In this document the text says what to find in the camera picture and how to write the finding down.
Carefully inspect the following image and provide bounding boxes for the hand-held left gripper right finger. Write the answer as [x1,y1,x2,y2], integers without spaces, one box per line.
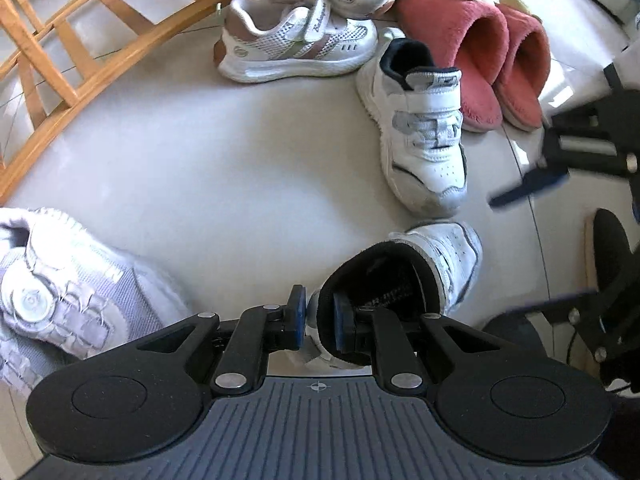
[334,294,503,395]

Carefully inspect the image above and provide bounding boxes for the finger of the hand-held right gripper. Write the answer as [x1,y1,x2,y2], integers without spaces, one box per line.
[490,62,640,208]
[484,280,640,366]

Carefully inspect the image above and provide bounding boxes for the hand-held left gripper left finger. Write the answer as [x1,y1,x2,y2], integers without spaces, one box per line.
[135,286,307,395]

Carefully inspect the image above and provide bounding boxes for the pink plush duck slipper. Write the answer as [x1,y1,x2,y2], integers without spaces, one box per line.
[492,0,552,132]
[397,0,511,134]

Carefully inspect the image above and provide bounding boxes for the white strap sneaker black lining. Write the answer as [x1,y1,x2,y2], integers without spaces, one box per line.
[356,39,469,219]
[305,221,484,374]

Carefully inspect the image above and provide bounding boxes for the grey mesh dial sneaker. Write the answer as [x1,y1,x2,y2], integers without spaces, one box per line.
[0,206,194,402]

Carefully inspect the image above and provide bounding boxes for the person's black trouser leg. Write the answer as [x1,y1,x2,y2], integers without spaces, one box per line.
[480,208,640,480]

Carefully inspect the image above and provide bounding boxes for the wooden shoe rack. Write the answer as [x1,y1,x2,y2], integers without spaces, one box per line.
[0,0,312,202]

